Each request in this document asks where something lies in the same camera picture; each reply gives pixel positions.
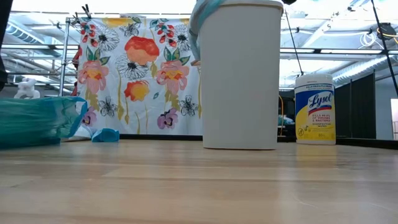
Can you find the white plastic trash bin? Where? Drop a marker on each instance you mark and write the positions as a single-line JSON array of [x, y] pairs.
[[241, 77]]

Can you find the light blue bin liner bag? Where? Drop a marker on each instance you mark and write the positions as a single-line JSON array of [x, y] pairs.
[[200, 18]]

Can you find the black monitor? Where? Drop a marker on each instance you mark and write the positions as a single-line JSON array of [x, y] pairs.
[[287, 104]]

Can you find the Lysol wipes canister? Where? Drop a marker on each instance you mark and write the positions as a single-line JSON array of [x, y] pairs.
[[314, 109]]

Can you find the black slanted pole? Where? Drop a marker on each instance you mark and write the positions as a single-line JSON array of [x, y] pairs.
[[387, 59]]

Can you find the white teal cloth heap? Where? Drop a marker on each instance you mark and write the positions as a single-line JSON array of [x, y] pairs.
[[286, 120]]

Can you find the black partition panel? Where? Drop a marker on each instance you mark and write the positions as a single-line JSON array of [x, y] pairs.
[[360, 105]]

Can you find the floral print curtain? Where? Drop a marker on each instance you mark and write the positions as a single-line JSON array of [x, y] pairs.
[[136, 77]]

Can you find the black binder clip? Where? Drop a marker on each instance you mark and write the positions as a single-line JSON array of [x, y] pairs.
[[86, 12]]

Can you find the white spray bottle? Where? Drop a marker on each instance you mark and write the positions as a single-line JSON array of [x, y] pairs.
[[27, 88], [87, 132]]

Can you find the teal folded umbrella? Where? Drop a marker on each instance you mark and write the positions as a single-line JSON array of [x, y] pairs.
[[34, 121]]

